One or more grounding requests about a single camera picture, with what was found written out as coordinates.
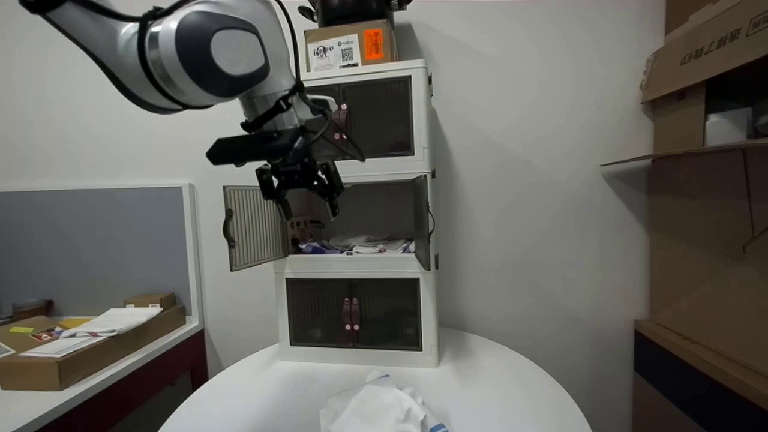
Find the white papers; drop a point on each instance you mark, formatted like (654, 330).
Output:
(97, 327)

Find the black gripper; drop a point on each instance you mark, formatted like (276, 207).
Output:
(303, 171)

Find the cardboard box with dark band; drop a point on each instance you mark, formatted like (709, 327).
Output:
(686, 384)

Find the packets inside cabinet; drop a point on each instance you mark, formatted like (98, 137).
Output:
(360, 245)

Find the white desk with red front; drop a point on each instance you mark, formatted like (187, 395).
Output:
(121, 392)

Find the small cardboard box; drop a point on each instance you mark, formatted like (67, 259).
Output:
(149, 300)

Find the white cloth with blue stripe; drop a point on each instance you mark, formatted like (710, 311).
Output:
(384, 409)

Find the blue partition panel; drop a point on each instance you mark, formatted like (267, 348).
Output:
(87, 247)

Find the plain tall cardboard box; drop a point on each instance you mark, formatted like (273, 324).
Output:
(686, 13)

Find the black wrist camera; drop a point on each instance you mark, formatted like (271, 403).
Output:
(247, 149)

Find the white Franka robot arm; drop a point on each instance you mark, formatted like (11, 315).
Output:
(175, 56)

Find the dark translucent cabinet door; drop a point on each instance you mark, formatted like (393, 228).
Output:
(252, 228)
(387, 312)
(314, 312)
(423, 224)
(380, 116)
(325, 87)

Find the white stackable storage cabinet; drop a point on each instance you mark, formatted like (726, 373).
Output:
(421, 121)
(360, 356)
(374, 264)

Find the cardboard box with orange stickers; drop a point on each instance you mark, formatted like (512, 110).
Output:
(349, 49)

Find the flat cardboard tray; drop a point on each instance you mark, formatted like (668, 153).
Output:
(80, 363)

